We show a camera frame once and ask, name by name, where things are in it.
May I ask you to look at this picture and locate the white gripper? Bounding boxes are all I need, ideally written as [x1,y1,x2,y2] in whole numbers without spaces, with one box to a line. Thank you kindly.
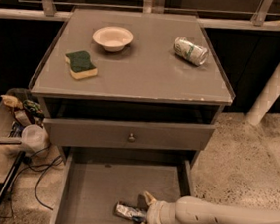
[140,191,181,224]

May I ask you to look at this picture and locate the silver blue redbull can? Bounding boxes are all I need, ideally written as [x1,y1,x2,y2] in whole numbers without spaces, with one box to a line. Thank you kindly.
[114,202,147,223]

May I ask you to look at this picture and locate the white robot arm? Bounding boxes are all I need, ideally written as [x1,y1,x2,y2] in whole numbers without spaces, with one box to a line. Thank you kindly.
[146,106,280,224]

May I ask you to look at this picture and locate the grey open lower drawer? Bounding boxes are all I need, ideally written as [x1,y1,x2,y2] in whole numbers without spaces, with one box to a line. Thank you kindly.
[50,148,191,224]

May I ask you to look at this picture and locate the brass drawer knob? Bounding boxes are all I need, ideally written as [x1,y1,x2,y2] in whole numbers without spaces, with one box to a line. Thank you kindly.
[127,133,136,143]

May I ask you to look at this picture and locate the grey upper drawer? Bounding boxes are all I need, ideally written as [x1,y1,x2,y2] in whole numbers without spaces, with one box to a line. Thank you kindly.
[43,118,215,151]

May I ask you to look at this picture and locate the grey drawer cabinet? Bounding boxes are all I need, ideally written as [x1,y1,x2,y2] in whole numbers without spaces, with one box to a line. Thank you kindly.
[30,9,234,163]

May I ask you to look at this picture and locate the green white soda can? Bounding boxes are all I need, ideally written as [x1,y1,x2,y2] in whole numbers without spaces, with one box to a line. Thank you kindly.
[173,37,209,66]

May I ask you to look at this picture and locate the clear plastic cup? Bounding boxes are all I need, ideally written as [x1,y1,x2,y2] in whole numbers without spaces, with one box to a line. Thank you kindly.
[21,124,48,152]

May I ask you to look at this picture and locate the black tripod leg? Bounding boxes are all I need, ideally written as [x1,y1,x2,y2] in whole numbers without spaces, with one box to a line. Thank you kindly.
[0,151,25,205]

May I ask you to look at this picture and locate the colourful snack bags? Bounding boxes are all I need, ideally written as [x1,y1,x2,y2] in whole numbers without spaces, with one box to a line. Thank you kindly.
[1,94,44,127]

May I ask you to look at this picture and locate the clear plastic bin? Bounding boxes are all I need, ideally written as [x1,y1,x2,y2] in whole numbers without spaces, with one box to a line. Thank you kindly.
[0,88,50,184]

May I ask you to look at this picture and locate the green yellow sponge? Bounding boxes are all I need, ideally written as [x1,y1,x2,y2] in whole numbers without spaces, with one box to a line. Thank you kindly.
[65,50,98,80]

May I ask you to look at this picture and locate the white paper bowl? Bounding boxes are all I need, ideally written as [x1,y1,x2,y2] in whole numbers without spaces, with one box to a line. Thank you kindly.
[92,26,133,53]

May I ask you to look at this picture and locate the black floor cable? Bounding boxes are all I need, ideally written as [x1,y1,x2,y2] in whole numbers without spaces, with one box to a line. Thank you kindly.
[0,138,65,224]

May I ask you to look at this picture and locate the metal railing frame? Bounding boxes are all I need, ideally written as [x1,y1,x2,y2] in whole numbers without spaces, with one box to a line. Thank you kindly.
[0,0,280,46]

